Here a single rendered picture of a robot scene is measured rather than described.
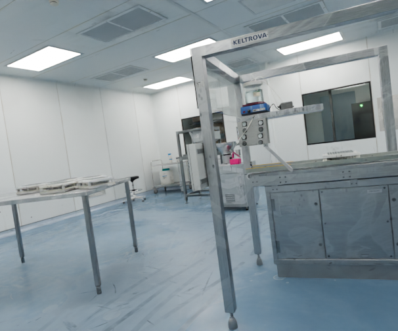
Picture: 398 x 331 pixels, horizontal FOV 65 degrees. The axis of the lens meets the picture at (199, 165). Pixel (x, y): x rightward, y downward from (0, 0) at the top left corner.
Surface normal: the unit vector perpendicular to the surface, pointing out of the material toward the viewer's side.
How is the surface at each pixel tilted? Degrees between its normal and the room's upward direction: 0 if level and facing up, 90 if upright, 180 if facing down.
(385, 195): 90
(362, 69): 90
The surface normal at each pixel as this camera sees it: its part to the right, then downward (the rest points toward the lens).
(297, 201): -0.35, 0.10
